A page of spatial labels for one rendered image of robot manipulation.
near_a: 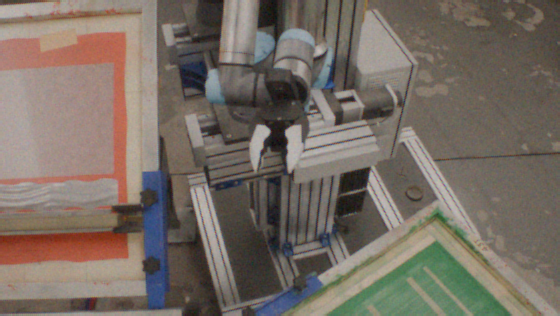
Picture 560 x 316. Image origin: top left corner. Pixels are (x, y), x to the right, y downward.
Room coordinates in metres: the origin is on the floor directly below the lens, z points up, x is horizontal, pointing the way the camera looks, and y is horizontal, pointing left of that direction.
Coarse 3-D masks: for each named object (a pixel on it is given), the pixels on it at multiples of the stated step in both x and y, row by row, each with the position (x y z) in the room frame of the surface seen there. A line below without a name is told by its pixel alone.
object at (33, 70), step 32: (0, 64) 1.10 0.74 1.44; (32, 64) 1.10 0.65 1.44; (0, 96) 1.03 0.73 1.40; (32, 96) 1.03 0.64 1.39; (0, 128) 0.95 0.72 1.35; (32, 128) 0.95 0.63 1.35; (0, 160) 0.88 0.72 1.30; (32, 160) 0.88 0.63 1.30; (0, 256) 0.67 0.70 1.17; (32, 256) 0.67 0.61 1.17
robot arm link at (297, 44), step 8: (288, 32) 0.88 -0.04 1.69; (296, 32) 0.87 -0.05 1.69; (304, 32) 0.88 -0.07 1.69; (280, 40) 0.87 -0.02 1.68; (288, 40) 0.85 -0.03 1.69; (296, 40) 0.85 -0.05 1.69; (304, 40) 0.85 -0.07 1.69; (312, 40) 0.88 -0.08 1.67; (280, 48) 0.84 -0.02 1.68; (288, 48) 0.82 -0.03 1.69; (296, 48) 0.82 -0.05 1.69; (304, 48) 0.83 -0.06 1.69; (312, 48) 0.85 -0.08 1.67; (280, 56) 0.81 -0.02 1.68; (288, 56) 0.80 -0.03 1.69; (296, 56) 0.80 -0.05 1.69; (304, 56) 0.81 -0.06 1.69; (312, 56) 0.83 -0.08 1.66; (312, 64) 0.83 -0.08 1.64
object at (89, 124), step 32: (64, 64) 1.11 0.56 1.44; (96, 64) 1.11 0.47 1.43; (64, 96) 1.03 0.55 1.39; (96, 96) 1.03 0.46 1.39; (64, 128) 0.95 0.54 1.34; (96, 128) 0.96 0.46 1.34; (64, 160) 0.88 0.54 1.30; (96, 160) 0.88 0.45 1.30; (64, 256) 0.67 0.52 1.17; (96, 256) 0.68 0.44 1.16; (128, 256) 0.68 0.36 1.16
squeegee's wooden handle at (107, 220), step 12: (60, 216) 0.73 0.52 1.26; (72, 216) 0.71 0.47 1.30; (84, 216) 0.70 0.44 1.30; (96, 216) 0.70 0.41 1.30; (108, 216) 0.70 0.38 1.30; (120, 216) 0.72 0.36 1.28; (0, 228) 0.67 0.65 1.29; (12, 228) 0.67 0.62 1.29; (24, 228) 0.67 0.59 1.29; (36, 228) 0.67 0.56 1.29; (48, 228) 0.68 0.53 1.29; (60, 228) 0.68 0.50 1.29; (72, 228) 0.68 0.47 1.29; (84, 228) 0.68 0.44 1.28; (96, 228) 0.68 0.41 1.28
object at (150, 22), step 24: (72, 0) 1.23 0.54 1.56; (96, 0) 1.23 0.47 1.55; (120, 0) 1.23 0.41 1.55; (144, 0) 1.23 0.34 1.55; (144, 24) 1.17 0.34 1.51; (144, 48) 1.12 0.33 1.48; (144, 72) 1.06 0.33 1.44; (144, 96) 1.01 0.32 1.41; (144, 120) 0.95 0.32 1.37; (144, 144) 0.90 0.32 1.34; (144, 168) 0.85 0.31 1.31; (0, 288) 0.58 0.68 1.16; (24, 288) 0.58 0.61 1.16; (48, 288) 0.59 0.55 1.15; (72, 288) 0.59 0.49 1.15; (96, 288) 0.59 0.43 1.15; (120, 288) 0.60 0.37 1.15; (144, 288) 0.60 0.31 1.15
